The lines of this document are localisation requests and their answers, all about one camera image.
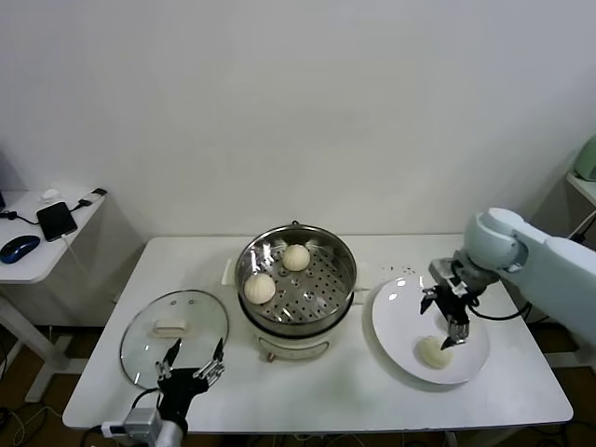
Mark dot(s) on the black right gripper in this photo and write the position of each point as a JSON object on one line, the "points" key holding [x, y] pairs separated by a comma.
{"points": [[454, 302]]}

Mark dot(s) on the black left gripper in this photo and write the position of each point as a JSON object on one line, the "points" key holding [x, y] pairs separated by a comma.
{"points": [[182, 382]]}

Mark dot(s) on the round glass pot lid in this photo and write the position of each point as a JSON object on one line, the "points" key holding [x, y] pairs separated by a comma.
{"points": [[205, 316]]}

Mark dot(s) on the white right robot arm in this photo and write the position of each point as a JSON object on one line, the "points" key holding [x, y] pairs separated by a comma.
{"points": [[559, 265]]}

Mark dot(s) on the perforated steel steamer basket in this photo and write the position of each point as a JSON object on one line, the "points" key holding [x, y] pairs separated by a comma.
{"points": [[350, 270]]}

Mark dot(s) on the large white round plate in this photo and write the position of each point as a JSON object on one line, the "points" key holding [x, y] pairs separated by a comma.
{"points": [[396, 316]]}

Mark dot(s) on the small white side table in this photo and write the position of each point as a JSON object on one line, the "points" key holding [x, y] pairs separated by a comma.
{"points": [[32, 270]]}

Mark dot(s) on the white shelf table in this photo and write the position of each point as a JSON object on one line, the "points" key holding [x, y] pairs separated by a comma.
{"points": [[584, 188]]}

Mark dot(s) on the black smartphone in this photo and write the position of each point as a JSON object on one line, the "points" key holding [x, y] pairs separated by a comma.
{"points": [[57, 221]]}

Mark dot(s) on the blue computer mouse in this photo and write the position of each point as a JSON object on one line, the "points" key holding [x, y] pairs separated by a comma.
{"points": [[19, 247]]}

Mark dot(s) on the pale green appliance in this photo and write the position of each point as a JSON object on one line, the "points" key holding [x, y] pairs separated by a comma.
{"points": [[589, 163]]}

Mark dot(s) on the small white earbud case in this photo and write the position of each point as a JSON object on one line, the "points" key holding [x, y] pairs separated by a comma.
{"points": [[51, 194]]}

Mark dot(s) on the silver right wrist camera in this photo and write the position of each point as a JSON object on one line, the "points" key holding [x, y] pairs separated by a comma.
{"points": [[440, 269]]}

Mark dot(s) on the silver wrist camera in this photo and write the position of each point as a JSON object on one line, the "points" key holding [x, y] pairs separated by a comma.
{"points": [[440, 269], [142, 419]]}

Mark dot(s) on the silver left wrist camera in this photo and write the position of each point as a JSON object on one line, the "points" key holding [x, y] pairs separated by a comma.
{"points": [[142, 419]]}

